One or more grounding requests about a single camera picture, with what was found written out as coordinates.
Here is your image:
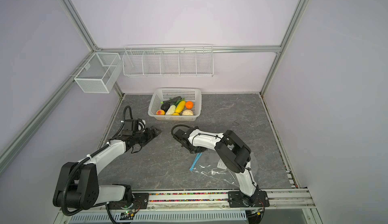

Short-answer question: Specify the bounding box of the beige toy garlic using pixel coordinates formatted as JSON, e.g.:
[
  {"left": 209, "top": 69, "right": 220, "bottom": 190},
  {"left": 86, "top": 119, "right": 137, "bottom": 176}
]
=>
[{"left": 182, "top": 109, "right": 194, "bottom": 116}]

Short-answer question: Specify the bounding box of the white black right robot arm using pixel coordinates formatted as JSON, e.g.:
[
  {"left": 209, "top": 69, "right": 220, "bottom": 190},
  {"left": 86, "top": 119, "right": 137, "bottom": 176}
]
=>
[{"left": 171, "top": 124, "right": 265, "bottom": 207}]

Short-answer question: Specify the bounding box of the clear zip top bag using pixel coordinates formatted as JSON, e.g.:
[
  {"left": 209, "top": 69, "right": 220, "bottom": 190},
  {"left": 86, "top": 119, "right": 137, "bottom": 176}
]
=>
[{"left": 190, "top": 151, "right": 239, "bottom": 187}]

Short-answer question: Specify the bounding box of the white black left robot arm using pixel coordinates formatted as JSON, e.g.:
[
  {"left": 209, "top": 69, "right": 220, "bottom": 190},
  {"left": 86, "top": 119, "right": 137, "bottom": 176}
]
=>
[{"left": 53, "top": 105, "right": 161, "bottom": 216}]

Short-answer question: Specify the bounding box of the yellow red toy peach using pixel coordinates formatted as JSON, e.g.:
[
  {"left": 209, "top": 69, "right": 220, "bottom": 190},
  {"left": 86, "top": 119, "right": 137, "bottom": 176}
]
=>
[{"left": 156, "top": 109, "right": 165, "bottom": 116}]

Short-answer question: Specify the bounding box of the white mesh wall box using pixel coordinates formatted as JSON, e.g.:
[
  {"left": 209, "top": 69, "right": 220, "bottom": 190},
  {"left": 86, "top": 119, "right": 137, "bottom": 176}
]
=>
[{"left": 74, "top": 52, "right": 123, "bottom": 93}]

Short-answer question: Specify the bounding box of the white vent grille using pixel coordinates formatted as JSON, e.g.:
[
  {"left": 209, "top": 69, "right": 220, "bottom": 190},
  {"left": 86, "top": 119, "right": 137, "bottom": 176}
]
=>
[{"left": 69, "top": 210, "right": 248, "bottom": 224}]

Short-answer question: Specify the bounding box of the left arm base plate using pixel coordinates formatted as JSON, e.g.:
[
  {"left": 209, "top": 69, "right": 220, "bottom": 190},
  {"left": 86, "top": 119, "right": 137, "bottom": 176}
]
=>
[{"left": 108, "top": 192, "right": 150, "bottom": 210}]

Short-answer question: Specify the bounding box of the white perforated plastic basket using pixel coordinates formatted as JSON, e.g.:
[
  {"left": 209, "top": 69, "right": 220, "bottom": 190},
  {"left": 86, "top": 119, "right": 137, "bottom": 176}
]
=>
[{"left": 148, "top": 88, "right": 202, "bottom": 122}]

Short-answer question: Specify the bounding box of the white wire wall shelf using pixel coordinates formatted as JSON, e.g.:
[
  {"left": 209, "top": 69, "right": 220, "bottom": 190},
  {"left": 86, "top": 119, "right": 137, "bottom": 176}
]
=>
[{"left": 122, "top": 44, "right": 214, "bottom": 77}]

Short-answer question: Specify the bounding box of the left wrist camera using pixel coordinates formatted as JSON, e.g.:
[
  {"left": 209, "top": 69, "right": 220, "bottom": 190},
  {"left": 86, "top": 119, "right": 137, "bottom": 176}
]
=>
[{"left": 121, "top": 119, "right": 138, "bottom": 136}]

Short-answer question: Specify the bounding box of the aluminium front rail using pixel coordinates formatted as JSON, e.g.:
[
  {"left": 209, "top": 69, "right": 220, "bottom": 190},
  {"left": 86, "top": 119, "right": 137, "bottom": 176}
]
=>
[{"left": 114, "top": 189, "right": 315, "bottom": 213}]

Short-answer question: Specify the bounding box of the orange toy fruit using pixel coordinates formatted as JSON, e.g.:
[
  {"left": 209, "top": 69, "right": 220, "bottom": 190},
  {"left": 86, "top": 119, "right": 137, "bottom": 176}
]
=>
[{"left": 185, "top": 101, "right": 194, "bottom": 109}]

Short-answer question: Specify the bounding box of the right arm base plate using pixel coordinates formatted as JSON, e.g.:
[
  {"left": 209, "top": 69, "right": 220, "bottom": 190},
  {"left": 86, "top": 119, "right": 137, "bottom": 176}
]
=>
[{"left": 228, "top": 189, "right": 270, "bottom": 207}]

